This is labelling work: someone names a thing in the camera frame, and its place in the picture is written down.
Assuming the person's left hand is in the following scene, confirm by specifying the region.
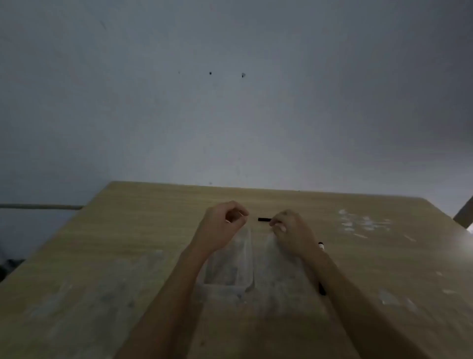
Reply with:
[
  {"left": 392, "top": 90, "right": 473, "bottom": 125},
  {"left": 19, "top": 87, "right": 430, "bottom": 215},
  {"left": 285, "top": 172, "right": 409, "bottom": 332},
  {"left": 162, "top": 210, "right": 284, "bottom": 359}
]
[{"left": 191, "top": 201, "right": 250, "bottom": 256}]

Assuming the person's right hand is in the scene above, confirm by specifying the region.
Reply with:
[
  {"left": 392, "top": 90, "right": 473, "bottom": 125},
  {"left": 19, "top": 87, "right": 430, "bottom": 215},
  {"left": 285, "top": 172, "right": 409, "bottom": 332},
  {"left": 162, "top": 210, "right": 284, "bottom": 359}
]
[{"left": 269, "top": 210, "right": 326, "bottom": 262}]

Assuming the person's right forearm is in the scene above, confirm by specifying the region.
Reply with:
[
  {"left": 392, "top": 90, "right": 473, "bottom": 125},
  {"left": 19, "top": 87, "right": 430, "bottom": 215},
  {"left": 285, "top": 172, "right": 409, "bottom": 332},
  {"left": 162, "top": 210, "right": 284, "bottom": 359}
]
[{"left": 301, "top": 252, "right": 423, "bottom": 359}]

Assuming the person's left forearm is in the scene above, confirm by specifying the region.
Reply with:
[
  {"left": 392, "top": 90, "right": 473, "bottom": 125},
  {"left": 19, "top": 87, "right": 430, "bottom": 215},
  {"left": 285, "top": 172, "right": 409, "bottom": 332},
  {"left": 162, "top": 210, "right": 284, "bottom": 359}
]
[{"left": 114, "top": 245, "right": 222, "bottom": 359}]

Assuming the clear plastic container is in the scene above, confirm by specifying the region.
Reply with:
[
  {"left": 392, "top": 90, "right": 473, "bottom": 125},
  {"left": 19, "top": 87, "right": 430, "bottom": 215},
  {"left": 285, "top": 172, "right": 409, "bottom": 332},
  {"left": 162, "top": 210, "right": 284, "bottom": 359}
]
[{"left": 195, "top": 225, "right": 256, "bottom": 301}]

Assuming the clear plastic lid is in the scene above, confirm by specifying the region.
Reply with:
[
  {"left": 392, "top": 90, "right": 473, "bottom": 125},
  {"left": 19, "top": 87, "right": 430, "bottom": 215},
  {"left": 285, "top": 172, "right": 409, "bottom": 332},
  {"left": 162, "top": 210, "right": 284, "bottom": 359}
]
[{"left": 254, "top": 232, "right": 327, "bottom": 319}]

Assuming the black marker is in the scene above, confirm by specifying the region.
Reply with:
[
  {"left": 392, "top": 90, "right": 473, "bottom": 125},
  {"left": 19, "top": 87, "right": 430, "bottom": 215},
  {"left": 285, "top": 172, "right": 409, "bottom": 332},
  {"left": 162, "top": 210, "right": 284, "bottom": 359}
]
[{"left": 318, "top": 242, "right": 327, "bottom": 297}]

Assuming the grey wall rail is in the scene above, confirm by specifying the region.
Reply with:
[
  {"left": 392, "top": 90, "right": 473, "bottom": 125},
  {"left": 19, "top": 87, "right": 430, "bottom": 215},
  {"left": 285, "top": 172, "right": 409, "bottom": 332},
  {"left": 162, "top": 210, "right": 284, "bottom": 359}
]
[{"left": 0, "top": 203, "right": 84, "bottom": 211}]

